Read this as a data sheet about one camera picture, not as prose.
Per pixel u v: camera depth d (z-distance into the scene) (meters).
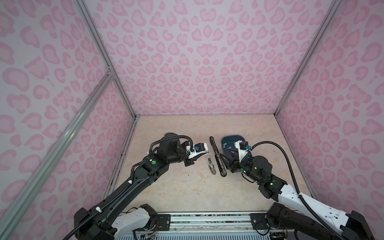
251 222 0.73
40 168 0.51
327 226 0.40
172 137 0.46
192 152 0.54
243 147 0.62
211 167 0.90
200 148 0.55
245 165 0.64
